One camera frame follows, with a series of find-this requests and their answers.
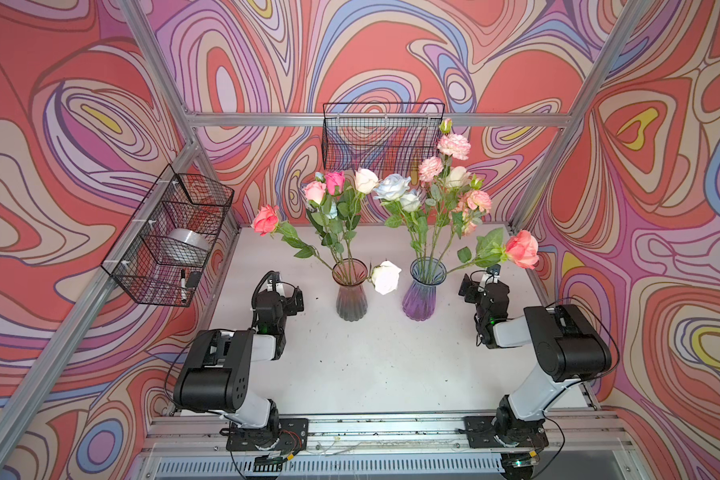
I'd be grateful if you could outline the black wire basket back wall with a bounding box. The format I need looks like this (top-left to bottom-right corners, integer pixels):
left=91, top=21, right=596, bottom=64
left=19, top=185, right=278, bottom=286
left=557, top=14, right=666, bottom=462
left=321, top=100, right=445, bottom=176

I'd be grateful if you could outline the blue white rose stem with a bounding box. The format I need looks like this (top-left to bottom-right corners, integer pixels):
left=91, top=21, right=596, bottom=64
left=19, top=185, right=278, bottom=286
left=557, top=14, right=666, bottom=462
left=399, top=190, right=429, bottom=258

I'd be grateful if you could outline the black marker pen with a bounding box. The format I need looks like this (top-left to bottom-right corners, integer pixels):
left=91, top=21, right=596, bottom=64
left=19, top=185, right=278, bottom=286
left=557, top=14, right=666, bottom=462
left=179, top=269, right=188, bottom=304

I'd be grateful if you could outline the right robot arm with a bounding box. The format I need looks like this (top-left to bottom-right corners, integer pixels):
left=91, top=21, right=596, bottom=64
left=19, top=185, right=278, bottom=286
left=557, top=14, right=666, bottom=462
left=458, top=274, right=613, bottom=449

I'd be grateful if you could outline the purple glass vase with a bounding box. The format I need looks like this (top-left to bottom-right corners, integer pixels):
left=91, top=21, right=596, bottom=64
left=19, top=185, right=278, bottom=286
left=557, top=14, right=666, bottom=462
left=402, top=257, right=447, bottom=321

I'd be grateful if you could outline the pale pink rose stem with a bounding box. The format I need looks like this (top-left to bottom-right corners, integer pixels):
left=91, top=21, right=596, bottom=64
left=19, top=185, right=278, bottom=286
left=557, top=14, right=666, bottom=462
left=303, top=180, right=337, bottom=263

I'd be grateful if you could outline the pink carnation stem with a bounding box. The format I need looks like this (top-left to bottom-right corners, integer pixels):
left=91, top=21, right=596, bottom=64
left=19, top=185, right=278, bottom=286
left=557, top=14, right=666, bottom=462
left=418, top=118, right=471, bottom=243

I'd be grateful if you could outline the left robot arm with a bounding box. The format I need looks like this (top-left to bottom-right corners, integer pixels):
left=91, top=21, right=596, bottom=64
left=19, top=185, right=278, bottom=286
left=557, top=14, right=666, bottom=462
left=172, top=285, right=308, bottom=455

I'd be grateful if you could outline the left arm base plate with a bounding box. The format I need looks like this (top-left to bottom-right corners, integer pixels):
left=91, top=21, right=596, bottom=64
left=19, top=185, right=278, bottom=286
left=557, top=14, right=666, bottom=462
left=224, top=417, right=309, bottom=454

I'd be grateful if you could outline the light blue carnation stem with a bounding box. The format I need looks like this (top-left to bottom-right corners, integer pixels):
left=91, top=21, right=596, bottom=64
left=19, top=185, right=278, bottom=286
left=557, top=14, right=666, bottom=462
left=322, top=200, right=338, bottom=220

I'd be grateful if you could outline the black wire basket left wall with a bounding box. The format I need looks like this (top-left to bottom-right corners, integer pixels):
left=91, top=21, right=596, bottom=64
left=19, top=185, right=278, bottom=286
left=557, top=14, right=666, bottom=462
left=101, top=166, right=235, bottom=308

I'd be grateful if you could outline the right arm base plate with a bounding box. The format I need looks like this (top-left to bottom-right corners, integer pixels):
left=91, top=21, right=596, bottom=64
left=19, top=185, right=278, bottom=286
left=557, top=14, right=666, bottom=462
left=464, top=416, right=549, bottom=450

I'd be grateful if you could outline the pink grey glass vase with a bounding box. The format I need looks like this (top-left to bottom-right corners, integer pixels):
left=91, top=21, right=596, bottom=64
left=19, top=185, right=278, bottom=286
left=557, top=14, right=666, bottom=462
left=332, top=258, right=368, bottom=322

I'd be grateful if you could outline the red pink rose stem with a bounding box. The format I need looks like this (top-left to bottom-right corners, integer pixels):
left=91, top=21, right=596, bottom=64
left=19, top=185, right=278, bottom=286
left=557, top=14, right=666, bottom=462
left=252, top=205, right=333, bottom=270

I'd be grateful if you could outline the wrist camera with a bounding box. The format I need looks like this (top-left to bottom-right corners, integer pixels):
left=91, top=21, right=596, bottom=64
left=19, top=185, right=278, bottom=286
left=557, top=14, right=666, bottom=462
left=480, top=264, right=501, bottom=288
left=263, top=270, right=285, bottom=297

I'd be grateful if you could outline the black wire basket wall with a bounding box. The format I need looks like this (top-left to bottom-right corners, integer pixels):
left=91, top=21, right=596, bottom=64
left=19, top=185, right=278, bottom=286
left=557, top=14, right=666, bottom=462
left=321, top=100, right=445, bottom=176
left=101, top=166, right=235, bottom=308

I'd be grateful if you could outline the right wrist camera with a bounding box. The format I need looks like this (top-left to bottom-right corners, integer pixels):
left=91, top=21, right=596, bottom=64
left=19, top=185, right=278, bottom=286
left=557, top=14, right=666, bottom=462
left=480, top=264, right=501, bottom=288

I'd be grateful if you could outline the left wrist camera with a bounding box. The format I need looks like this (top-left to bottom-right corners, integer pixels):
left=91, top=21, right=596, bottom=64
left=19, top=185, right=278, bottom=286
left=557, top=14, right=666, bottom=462
left=263, top=270, right=285, bottom=297

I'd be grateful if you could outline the large salmon pink rose stem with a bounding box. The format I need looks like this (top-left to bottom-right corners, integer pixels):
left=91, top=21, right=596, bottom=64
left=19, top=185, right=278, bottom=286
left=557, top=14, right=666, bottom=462
left=447, top=228, right=539, bottom=274

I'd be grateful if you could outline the cream blush rose stem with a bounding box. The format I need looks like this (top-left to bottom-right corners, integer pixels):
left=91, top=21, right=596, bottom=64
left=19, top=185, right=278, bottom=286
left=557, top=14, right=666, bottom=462
left=343, top=168, right=379, bottom=258

